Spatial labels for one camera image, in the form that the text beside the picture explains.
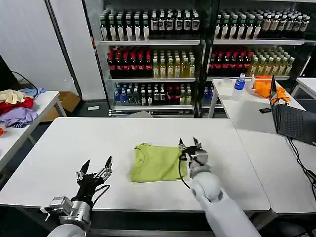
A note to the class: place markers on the white side table with clothes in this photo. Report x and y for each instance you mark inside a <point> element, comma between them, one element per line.
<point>47,98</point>

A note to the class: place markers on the water bottle blue label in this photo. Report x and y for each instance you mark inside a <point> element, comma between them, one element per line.
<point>239,85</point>

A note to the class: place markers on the orange cloth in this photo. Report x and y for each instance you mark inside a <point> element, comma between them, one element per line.
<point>263,89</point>

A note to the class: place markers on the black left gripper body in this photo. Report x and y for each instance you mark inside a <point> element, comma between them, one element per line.
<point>87,185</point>

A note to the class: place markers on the shelf rack with bottles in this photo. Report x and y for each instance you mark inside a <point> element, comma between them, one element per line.
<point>234,61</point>
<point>160,64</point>

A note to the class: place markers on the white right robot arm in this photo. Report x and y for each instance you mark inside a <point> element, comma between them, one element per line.
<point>217,197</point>

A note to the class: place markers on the cream cloth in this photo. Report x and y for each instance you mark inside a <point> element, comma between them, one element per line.
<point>11,96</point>

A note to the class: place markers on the small orange object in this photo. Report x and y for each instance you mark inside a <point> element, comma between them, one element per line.
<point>1,131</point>

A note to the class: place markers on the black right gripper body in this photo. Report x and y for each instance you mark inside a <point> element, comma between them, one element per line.
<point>191,150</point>

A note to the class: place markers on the small white empty table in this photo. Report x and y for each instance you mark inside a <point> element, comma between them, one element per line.
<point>307,82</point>

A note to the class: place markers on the light blue cloth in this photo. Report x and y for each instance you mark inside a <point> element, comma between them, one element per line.
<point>40,90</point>

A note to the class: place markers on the lime green t-shirt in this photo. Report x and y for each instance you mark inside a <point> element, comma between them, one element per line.
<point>158,163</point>

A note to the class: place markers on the small black device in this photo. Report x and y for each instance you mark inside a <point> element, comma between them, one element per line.
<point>264,110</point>

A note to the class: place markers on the black open laptop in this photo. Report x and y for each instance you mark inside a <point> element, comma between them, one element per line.
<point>291,122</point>

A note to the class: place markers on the clear plastic cup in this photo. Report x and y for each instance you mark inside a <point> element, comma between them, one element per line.
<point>227,89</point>

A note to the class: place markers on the small white flat object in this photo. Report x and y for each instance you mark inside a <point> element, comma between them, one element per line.
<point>93,107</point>

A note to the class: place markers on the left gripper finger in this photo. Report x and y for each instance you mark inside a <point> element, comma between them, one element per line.
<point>107,168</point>
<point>84,169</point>

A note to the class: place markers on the black monitor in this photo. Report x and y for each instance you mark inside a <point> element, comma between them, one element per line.
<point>6,74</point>

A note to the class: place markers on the purple cloth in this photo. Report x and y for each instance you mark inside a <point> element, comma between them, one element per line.
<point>18,116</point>

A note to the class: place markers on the white table with laptop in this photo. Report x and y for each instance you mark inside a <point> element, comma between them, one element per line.
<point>242,106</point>

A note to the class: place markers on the red cloth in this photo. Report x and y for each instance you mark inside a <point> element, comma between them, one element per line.
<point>19,103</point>

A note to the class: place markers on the brown cardboard box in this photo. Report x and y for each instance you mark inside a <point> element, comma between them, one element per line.
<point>69,100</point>

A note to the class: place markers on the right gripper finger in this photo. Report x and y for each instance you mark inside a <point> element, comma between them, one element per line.
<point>198,143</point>
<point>182,145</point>

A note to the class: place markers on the grey chair back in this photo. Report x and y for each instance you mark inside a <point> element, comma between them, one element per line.
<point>141,114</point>

